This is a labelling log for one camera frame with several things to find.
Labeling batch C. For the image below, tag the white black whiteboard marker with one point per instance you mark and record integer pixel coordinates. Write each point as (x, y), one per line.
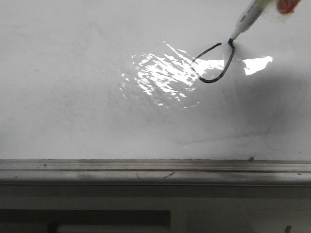
(248, 17)

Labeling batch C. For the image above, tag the red magnet taped to marker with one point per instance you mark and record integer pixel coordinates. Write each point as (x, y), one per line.
(285, 7)

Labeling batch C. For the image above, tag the white whiteboard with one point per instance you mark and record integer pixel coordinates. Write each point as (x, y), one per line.
(116, 79)

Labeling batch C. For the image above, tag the aluminium whiteboard frame rail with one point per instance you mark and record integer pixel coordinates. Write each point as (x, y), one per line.
(155, 172)

